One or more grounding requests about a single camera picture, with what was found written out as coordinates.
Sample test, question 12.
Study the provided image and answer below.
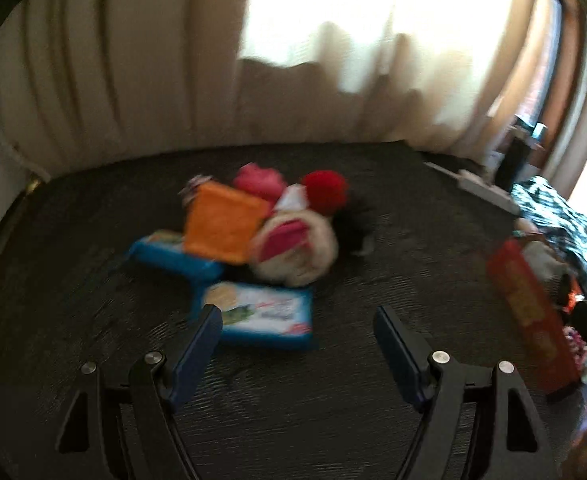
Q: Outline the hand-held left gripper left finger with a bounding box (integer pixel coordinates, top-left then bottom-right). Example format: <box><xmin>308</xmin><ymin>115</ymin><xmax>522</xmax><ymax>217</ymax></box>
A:
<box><xmin>55</xmin><ymin>304</ymin><xmax>224</xmax><ymax>480</ymax></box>

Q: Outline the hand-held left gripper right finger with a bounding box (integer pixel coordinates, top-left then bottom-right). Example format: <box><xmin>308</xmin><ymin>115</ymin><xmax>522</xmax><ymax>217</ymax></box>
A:
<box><xmin>372</xmin><ymin>304</ymin><xmax>560</xmax><ymax>480</ymax></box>

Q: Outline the blue snack packet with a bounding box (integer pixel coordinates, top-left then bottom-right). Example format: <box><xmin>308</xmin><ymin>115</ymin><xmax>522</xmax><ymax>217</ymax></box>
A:
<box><xmin>192</xmin><ymin>281</ymin><xmax>315</xmax><ymax>352</ymax></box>
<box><xmin>128</xmin><ymin>231</ymin><xmax>225</xmax><ymax>282</ymax></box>

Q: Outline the red cardboard box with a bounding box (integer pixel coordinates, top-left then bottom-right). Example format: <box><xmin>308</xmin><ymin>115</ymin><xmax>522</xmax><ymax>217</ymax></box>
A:
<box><xmin>487</xmin><ymin>239</ymin><xmax>583</xmax><ymax>397</ymax></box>

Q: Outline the black knotted sock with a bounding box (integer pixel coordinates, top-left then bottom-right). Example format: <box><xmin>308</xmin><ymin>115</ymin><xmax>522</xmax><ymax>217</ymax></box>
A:
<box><xmin>332</xmin><ymin>194</ymin><xmax>375</xmax><ymax>257</ymax></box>

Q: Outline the pink and white knotted sock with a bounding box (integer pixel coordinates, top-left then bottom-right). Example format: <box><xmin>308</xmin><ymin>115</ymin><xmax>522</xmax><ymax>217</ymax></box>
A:
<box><xmin>248</xmin><ymin>209</ymin><xmax>340</xmax><ymax>289</ymax></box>

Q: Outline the red yarn ball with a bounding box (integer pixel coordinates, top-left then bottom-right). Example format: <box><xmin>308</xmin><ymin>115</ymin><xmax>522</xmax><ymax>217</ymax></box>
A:
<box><xmin>300</xmin><ymin>169</ymin><xmax>349</xmax><ymax>216</ymax></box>

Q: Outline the plain pink knotted sock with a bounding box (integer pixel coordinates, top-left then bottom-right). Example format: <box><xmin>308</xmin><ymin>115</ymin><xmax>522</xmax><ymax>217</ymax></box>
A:
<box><xmin>232</xmin><ymin>162</ymin><xmax>288</xmax><ymax>207</ymax></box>

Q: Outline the white power strip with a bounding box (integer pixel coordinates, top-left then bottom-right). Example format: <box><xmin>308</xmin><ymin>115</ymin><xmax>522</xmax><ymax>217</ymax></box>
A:
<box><xmin>422</xmin><ymin>161</ymin><xmax>520</xmax><ymax>214</ymax></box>

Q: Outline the black and white chequered cloth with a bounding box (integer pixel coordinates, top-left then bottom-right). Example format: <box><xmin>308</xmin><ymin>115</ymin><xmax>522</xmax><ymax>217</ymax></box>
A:
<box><xmin>510</xmin><ymin>176</ymin><xmax>587</xmax><ymax>303</ymax></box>

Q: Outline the beige curtain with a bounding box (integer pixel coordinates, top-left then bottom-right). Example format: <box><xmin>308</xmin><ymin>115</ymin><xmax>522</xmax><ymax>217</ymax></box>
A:
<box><xmin>0</xmin><ymin>0</ymin><xmax>587</xmax><ymax>182</ymax></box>

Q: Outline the white wall cable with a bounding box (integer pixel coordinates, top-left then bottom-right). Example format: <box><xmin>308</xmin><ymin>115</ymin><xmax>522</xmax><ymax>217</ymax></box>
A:
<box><xmin>2</xmin><ymin>137</ymin><xmax>50</xmax><ymax>182</ymax></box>

